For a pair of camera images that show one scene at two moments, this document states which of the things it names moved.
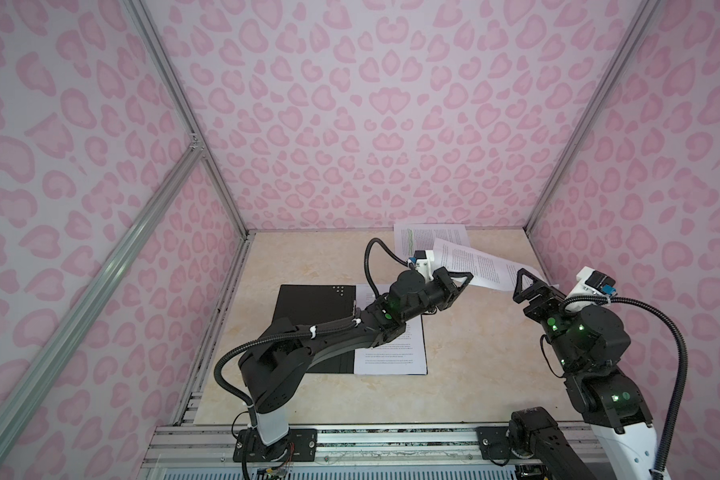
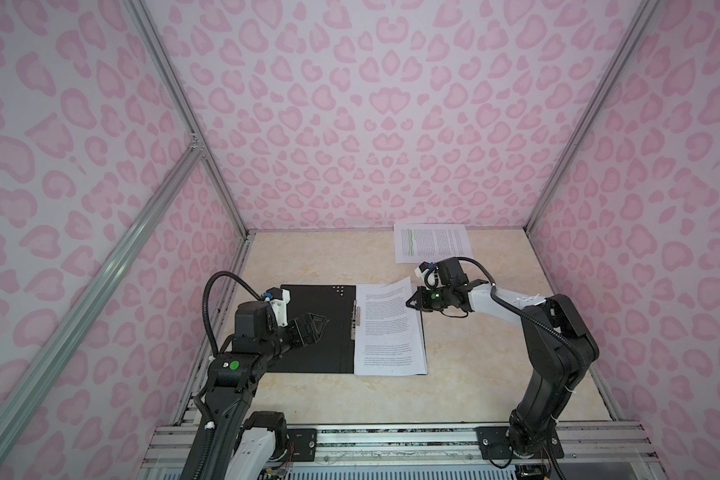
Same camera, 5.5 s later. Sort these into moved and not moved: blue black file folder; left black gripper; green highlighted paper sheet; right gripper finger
Moved: left black gripper; right gripper finger
Not moved: blue black file folder; green highlighted paper sheet
